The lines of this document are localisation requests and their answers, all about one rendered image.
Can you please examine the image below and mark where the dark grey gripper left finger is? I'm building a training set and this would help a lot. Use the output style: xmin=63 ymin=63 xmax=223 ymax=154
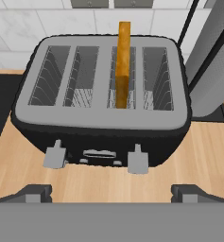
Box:
xmin=0 ymin=184 xmax=53 ymax=204

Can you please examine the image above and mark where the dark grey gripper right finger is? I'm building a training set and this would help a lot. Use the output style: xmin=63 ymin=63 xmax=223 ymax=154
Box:
xmin=170 ymin=184 xmax=224 ymax=204

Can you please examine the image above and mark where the grey toaster lever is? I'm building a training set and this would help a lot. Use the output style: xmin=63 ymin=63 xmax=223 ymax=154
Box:
xmin=127 ymin=144 xmax=150 ymax=175
xmin=42 ymin=139 xmax=68 ymax=170

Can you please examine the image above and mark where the black and grey four-slot toaster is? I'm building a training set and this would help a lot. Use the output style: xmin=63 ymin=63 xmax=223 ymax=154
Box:
xmin=9 ymin=33 xmax=193 ymax=169

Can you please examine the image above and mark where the brown bread slice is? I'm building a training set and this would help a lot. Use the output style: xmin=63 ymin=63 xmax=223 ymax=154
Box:
xmin=114 ymin=21 xmax=132 ymax=110

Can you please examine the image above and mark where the black hob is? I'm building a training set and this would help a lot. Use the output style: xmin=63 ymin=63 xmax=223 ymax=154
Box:
xmin=0 ymin=73 xmax=25 ymax=161

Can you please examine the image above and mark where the grey fridge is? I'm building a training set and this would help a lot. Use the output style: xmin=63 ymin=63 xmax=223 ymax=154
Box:
xmin=177 ymin=0 xmax=224 ymax=123

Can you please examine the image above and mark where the grey cupboard door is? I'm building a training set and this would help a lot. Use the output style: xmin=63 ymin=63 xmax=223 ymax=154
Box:
xmin=113 ymin=0 xmax=154 ymax=9
xmin=70 ymin=0 xmax=110 ymax=9

